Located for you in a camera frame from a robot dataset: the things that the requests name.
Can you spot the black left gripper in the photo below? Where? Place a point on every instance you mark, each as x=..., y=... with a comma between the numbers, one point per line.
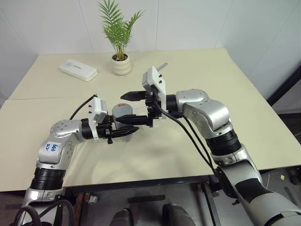
x=104, y=131

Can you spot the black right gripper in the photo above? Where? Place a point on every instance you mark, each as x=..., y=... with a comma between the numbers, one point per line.
x=152, y=110

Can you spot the grey cylindrical cup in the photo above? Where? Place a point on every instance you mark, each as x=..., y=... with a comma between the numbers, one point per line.
x=122, y=110

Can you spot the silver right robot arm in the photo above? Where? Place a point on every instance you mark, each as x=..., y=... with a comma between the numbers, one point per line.
x=211, y=113

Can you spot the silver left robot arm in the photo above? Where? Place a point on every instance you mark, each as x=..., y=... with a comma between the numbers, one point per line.
x=58, y=143

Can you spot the white flat plastic box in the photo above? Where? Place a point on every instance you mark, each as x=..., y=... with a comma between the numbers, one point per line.
x=78, y=70

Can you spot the white ribbed plant pot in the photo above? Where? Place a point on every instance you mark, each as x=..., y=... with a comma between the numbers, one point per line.
x=121, y=66

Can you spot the black strip on floor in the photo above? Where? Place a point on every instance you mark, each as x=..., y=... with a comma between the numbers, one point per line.
x=145, y=199

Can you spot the green palm plant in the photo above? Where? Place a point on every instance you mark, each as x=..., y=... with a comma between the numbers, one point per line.
x=116, y=28

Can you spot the dark rounded shape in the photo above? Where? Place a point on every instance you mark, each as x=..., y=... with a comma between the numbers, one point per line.
x=176, y=215
x=122, y=217

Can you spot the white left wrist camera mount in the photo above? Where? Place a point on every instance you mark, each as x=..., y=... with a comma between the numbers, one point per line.
x=98, y=110

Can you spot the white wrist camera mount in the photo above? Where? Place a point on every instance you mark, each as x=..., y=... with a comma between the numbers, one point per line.
x=98, y=110
x=156, y=77

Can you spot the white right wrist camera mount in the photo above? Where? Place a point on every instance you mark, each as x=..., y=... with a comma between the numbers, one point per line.
x=156, y=77

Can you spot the black metal table frame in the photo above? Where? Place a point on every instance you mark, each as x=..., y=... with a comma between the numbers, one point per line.
x=211, y=202

